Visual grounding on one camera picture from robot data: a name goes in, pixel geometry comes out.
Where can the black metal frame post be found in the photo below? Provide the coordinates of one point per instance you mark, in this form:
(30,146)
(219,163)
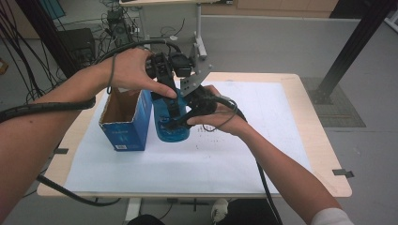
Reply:
(353,47)

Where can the person's right hand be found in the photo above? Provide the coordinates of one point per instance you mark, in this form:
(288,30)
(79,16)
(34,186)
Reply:
(225,118)

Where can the black computer tower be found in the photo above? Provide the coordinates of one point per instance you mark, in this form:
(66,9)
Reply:
(118,29)

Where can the white table mat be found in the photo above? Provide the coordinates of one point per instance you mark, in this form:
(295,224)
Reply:
(203,168)

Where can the black tape strip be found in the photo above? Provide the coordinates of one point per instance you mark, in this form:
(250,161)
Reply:
(343,172)
(61,151)

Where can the black equipment case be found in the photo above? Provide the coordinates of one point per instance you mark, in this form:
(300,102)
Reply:
(78,43)

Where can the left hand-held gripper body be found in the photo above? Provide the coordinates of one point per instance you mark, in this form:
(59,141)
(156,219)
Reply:
(165,65)

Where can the white background desk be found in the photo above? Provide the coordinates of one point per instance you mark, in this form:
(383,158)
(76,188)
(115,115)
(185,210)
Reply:
(200,28)

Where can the white shirt sleeve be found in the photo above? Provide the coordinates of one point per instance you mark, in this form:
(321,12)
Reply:
(331,217)

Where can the white table leg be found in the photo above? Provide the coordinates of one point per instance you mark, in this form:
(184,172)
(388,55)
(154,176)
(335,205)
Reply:
(133,209)

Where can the person's black trouser leg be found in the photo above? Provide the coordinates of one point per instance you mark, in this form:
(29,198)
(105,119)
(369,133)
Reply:
(145,220)
(247,212)

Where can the person's left hand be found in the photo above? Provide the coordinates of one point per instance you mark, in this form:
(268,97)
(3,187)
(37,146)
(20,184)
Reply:
(131,72)

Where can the blue cardboard box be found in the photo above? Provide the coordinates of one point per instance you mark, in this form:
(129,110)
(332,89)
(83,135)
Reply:
(128,134)

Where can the blue bottle with white cap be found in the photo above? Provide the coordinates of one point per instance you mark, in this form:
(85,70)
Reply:
(170,134)

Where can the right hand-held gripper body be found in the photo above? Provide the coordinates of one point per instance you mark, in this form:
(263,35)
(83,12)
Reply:
(200,100)

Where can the black metal stand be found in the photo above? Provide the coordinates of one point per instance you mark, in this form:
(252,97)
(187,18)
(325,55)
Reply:
(43,34)

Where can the person's white shoe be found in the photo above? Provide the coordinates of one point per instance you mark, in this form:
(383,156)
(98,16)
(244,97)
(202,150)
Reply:
(219,210)

